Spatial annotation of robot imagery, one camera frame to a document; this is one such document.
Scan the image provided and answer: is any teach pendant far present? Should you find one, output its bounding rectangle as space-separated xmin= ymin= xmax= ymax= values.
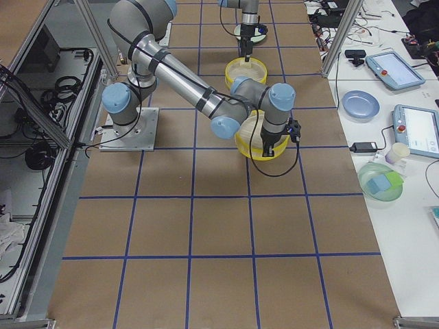
xmin=365 ymin=51 xmax=425 ymax=90

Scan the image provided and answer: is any blue sponge block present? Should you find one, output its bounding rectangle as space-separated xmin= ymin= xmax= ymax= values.
xmin=366 ymin=174 xmax=390 ymax=195

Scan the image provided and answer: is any paper cup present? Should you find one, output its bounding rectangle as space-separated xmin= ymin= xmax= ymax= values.
xmin=385 ymin=142 xmax=410 ymax=164

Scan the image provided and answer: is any teach pendant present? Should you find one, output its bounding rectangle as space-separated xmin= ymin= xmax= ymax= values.
xmin=365 ymin=51 xmax=425 ymax=90
xmin=392 ymin=104 xmax=438 ymax=159

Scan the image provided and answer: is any white cloth rag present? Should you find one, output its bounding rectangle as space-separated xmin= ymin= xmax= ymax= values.
xmin=1 ymin=213 xmax=25 ymax=258

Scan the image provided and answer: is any teach pendant near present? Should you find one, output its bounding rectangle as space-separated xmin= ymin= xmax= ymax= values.
xmin=392 ymin=104 xmax=438 ymax=159

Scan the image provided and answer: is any green sponge block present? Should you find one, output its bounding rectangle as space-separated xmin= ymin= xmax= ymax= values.
xmin=384 ymin=171 xmax=404 ymax=189

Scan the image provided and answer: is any black webcam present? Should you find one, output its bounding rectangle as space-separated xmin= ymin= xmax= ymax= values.
xmin=344 ymin=49 xmax=366 ymax=67

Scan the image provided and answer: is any light green plate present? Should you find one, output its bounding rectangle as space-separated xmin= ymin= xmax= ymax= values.
xmin=233 ymin=25 xmax=266 ymax=43

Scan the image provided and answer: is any blue plate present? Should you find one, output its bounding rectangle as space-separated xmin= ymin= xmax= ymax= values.
xmin=342 ymin=90 xmax=380 ymax=123

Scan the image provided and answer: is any aluminium frame post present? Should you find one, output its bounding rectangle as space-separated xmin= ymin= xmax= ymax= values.
xmin=321 ymin=0 xmax=363 ymax=77

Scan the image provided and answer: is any black power adapter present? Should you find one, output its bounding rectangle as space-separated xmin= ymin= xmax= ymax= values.
xmin=349 ymin=142 xmax=379 ymax=154

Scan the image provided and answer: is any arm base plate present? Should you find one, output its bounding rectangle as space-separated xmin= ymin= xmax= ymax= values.
xmin=99 ymin=107 xmax=159 ymax=151

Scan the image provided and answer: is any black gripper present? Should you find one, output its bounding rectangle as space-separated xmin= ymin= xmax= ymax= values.
xmin=239 ymin=23 xmax=258 ymax=62
xmin=260 ymin=128 xmax=286 ymax=156

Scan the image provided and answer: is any yellow steamer basket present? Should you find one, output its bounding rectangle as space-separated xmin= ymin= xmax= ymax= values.
xmin=225 ymin=58 xmax=268 ymax=89
xmin=234 ymin=110 xmax=289 ymax=161

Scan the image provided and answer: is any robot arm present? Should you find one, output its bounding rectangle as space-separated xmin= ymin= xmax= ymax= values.
xmin=217 ymin=0 xmax=260 ymax=62
xmin=107 ymin=1 xmax=300 ymax=157

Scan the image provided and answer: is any green glass bowl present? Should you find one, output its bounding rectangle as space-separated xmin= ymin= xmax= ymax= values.
xmin=358 ymin=162 xmax=404 ymax=202

